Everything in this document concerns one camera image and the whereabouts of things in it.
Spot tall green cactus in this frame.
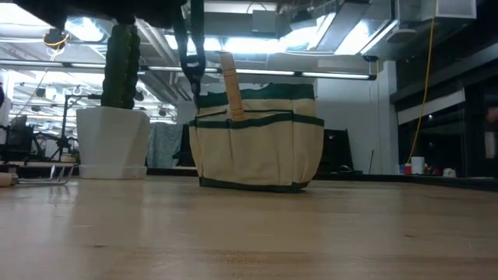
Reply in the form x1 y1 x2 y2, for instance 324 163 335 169
100 23 142 110

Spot wooden-handled hand rake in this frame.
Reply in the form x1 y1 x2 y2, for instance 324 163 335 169
0 163 75 188

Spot grey cloth cover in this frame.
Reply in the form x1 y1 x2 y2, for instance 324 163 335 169
146 122 188 169

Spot white faceted plant pot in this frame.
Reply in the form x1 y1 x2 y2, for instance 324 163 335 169
75 107 152 180

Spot silver ventilation duct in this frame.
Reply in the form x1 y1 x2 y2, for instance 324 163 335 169
314 11 400 55

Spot beige green-trimmed gardening bag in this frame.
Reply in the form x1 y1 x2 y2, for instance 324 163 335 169
173 0 325 194

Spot wooden handle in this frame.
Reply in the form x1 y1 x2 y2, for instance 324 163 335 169
218 50 247 122

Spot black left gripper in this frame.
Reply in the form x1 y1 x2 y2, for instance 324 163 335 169
128 0 188 19

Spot white paper roll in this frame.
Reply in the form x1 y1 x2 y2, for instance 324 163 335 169
411 156 426 175

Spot black aluminium table frame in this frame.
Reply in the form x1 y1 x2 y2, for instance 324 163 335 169
0 163 498 191

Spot yellow hanging cable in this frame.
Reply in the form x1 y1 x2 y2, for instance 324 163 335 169
406 17 436 164

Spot black ceiling cord reel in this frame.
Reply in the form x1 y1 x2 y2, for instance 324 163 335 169
42 27 70 50

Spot long ceiling light bar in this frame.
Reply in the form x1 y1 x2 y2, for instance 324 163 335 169
0 58 377 82

